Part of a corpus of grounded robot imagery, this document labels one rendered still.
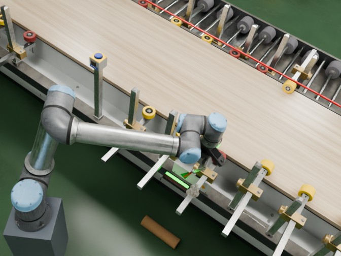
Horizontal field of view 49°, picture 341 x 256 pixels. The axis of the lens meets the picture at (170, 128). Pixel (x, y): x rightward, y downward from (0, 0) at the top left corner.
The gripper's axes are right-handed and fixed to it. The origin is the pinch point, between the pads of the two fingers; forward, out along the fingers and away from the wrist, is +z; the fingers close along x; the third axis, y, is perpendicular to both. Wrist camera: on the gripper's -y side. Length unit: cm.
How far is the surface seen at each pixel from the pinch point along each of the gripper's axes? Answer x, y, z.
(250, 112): -62, -1, 11
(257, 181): -14.1, -26.7, 5.1
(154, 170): 9.5, 22.8, 16.4
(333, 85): -153, -38, 30
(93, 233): 32, 48, 101
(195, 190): 7.0, -2.0, 13.8
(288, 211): -5.9, -47.0, 1.1
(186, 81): -57, 45, 11
